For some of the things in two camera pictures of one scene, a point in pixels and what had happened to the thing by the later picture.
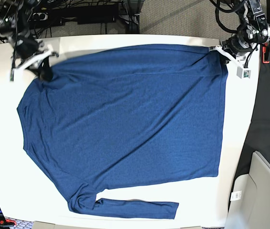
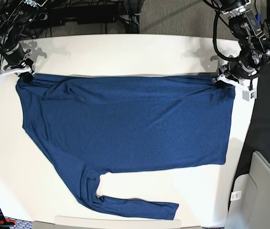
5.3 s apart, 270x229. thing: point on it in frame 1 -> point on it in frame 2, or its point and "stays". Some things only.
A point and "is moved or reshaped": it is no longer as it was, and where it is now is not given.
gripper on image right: (234, 49) -> (248, 85)
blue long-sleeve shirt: (125, 118) is moved or reshaped
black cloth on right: (268, 136) stays
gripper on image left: (45, 71) -> (24, 68)
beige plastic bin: (258, 200) stays
